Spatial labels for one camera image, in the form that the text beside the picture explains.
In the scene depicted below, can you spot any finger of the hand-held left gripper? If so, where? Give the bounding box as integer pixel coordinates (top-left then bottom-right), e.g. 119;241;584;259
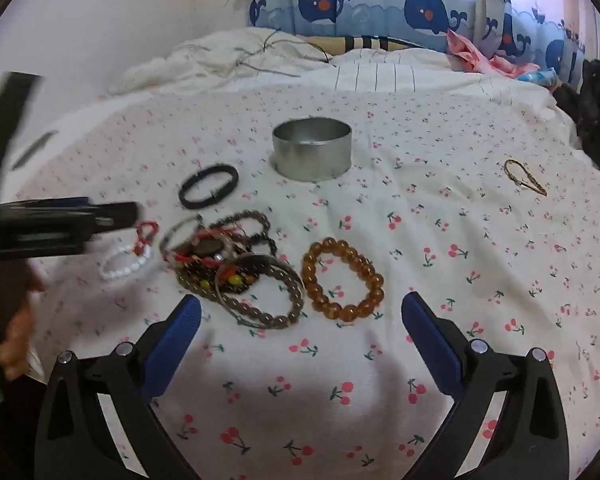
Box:
0;230;101;259
0;199;142;233

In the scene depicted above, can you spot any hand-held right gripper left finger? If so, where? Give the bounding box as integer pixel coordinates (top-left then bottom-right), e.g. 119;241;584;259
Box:
34;294;202;480

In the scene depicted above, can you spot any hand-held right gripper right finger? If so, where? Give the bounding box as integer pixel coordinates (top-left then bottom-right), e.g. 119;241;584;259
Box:
401;291;571;480

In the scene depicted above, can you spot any white bead bracelet red knot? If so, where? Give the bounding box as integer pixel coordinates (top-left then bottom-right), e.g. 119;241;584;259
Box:
99;219;158;282

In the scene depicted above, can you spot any black bracelet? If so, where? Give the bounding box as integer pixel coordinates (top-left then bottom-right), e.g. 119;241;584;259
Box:
178;163;240;210

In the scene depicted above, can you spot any grey-brown bead bracelet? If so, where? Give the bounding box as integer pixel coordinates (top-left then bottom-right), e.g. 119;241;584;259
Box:
215;255;307;331

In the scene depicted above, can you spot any amber bead bracelet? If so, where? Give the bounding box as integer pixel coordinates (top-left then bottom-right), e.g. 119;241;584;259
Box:
301;237;385;322

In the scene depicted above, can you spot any dark brown bead bracelet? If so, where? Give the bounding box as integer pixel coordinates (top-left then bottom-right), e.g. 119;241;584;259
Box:
207;210;279;257

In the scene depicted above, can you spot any thin gold cord bracelet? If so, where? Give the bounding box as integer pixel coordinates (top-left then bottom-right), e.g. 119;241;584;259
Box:
504;159;549;197

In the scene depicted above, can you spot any round metal tin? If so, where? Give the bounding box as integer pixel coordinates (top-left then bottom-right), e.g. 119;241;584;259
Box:
272;118;352;182

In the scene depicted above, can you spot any person's left hand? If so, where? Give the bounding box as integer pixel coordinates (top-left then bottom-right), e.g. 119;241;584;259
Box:
0;265;46;383

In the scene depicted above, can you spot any cherry print bedsheet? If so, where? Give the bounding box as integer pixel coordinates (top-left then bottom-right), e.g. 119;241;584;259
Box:
10;85;600;480

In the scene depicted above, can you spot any white striped quilt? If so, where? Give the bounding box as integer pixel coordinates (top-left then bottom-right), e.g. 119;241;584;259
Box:
107;27;561;111

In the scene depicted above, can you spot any light blue packet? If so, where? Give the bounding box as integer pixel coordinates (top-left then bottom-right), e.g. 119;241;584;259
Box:
517;69;558;86

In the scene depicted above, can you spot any black jacket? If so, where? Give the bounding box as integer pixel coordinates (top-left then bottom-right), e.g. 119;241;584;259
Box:
552;59;600;183

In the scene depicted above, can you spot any pink cloth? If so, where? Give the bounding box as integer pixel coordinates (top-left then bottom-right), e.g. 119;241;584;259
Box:
445;29;541;78

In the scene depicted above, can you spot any tan black striped pillow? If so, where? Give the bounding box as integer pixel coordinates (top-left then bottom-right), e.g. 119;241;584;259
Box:
305;35;426;56

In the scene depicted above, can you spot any thin pale bead bracelet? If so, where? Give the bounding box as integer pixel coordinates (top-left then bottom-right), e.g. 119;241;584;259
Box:
159;215;203;261

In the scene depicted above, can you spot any multicoloured bead bracelet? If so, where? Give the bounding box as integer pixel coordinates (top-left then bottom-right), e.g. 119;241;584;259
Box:
177;260;261;296

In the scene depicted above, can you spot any thin black cable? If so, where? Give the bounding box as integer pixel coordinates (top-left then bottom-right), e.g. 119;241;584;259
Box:
232;30;333;78

